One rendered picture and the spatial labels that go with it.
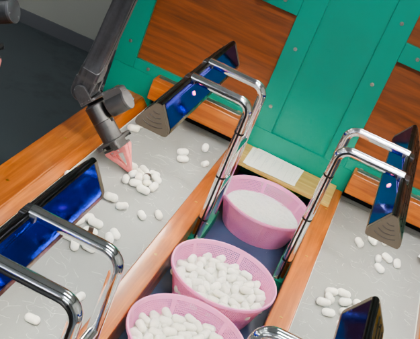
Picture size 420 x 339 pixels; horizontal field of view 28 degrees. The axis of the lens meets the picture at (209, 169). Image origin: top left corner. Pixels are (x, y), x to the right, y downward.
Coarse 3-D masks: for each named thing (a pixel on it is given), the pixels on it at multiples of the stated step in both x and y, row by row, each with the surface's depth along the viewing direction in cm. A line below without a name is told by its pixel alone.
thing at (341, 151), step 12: (348, 132) 213; (360, 132) 212; (384, 144) 211; (396, 144) 212; (336, 156) 200; (348, 156) 200; (360, 156) 199; (372, 156) 199; (336, 168) 202; (384, 168) 198; (396, 168) 198; (324, 180) 203; (408, 180) 197; (324, 192) 205; (312, 204) 206; (312, 216) 208; (300, 228) 210; (300, 240) 211; (288, 252) 213; (288, 264) 215; (276, 276) 216
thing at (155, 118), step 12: (228, 48) 233; (228, 60) 232; (192, 72) 212; (204, 72) 212; (216, 72) 221; (180, 84) 198; (192, 84) 203; (168, 96) 189; (180, 96) 195; (192, 96) 203; (204, 96) 211; (156, 108) 185; (168, 108) 187; (180, 108) 194; (192, 108) 202; (144, 120) 187; (156, 120) 186; (168, 120) 187; (180, 120) 194; (156, 132) 187; (168, 132) 187
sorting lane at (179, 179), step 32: (192, 128) 270; (160, 160) 244; (192, 160) 251; (128, 192) 222; (160, 192) 228; (128, 224) 209; (160, 224) 214; (64, 256) 188; (96, 256) 192; (128, 256) 197; (96, 288) 182; (0, 320) 163; (64, 320) 170
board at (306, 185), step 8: (248, 144) 266; (248, 152) 261; (240, 160) 254; (248, 168) 253; (264, 176) 252; (272, 176) 252; (304, 176) 260; (312, 176) 262; (280, 184) 252; (288, 184) 251; (296, 184) 253; (304, 184) 255; (312, 184) 257; (296, 192) 251; (304, 192) 250; (312, 192) 252; (328, 192) 256; (328, 200) 251
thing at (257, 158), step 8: (256, 152) 262; (264, 152) 264; (248, 160) 255; (256, 160) 257; (264, 160) 259; (272, 160) 261; (280, 160) 264; (256, 168) 252; (264, 168) 254; (272, 168) 256; (280, 168) 258; (288, 168) 261; (296, 168) 263; (280, 176) 254; (288, 176) 256; (296, 176) 258
